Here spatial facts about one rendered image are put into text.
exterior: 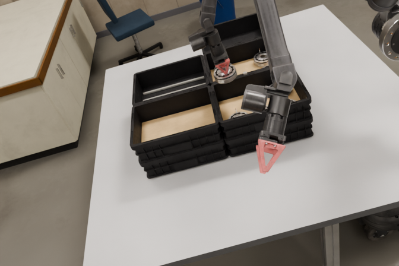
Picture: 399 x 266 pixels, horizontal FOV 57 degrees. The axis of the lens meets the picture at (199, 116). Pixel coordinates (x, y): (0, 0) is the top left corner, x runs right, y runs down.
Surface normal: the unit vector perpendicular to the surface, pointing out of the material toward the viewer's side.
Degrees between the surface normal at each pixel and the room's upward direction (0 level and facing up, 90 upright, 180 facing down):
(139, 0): 90
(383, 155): 0
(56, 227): 0
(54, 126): 90
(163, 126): 0
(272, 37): 38
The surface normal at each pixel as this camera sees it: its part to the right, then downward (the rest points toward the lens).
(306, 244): -0.25, -0.73
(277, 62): -0.16, -0.18
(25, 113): 0.14, 0.62
